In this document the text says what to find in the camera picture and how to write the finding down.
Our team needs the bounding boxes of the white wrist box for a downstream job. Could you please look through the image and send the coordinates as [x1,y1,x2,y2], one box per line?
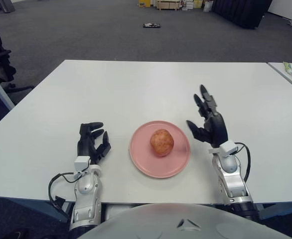
[73,156,91,173]
[220,140,238,156]

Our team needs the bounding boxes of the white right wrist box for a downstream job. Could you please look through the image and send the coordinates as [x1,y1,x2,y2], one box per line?
[220,140,238,156]

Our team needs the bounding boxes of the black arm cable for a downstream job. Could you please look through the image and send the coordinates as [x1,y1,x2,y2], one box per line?
[48,172,78,208]
[234,142,251,182]

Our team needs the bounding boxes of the stacked white boxes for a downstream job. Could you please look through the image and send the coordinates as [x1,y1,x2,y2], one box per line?
[182,0,204,10]

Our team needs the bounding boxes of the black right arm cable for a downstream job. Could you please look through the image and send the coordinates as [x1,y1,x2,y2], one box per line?
[234,142,251,182]

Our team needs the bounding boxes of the grey bin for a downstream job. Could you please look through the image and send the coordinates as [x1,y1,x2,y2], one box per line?
[1,0,16,12]

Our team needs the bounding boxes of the blue grey table frame bar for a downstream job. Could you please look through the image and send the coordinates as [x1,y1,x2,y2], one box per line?
[0,195,71,222]
[258,202,292,220]

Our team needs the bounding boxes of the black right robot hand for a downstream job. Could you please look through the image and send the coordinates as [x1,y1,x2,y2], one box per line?
[185,84,229,149]

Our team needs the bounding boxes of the grey robot torso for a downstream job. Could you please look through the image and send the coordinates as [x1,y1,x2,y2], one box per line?
[78,203,292,239]

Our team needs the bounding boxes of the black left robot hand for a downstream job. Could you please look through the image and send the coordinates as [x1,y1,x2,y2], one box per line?
[76,121,112,165]

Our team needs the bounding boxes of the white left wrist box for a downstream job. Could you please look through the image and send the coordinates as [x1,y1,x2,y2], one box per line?
[73,156,91,173]

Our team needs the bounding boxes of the wooden crate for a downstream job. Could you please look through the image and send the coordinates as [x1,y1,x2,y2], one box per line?
[156,0,181,11]

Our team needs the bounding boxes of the grey slanted table leg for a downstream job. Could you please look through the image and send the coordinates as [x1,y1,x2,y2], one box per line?
[0,66,15,112]

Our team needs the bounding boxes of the pink round plate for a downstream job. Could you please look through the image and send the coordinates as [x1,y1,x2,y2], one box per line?
[129,120,191,179]

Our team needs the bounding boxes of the black curtain partition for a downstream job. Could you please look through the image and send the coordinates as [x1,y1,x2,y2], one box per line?
[212,0,273,30]

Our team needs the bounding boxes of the red yellow apple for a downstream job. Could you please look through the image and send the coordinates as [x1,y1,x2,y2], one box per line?
[149,128,174,157]

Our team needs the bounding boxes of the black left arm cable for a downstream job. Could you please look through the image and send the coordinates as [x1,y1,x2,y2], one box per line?
[48,172,78,208]

